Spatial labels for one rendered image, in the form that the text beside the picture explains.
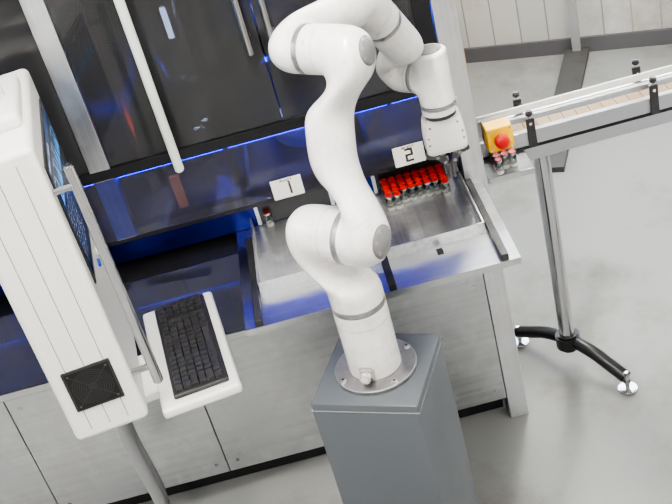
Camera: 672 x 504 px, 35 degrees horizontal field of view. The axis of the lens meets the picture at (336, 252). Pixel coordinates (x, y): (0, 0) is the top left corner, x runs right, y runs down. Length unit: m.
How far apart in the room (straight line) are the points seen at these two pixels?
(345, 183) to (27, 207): 0.67
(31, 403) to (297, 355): 0.80
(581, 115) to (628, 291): 1.02
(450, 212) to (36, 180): 1.13
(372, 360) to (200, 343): 0.57
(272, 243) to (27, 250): 0.82
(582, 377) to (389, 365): 1.34
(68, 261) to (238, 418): 1.13
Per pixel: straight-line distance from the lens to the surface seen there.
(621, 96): 3.21
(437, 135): 2.56
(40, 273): 2.40
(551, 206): 3.28
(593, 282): 4.03
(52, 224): 2.34
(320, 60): 2.09
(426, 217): 2.89
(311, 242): 2.22
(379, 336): 2.34
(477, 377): 3.38
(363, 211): 2.16
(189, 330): 2.82
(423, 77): 2.48
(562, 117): 3.14
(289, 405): 3.33
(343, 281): 2.28
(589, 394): 3.57
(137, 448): 3.10
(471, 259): 2.69
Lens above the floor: 2.40
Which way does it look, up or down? 32 degrees down
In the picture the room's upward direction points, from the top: 16 degrees counter-clockwise
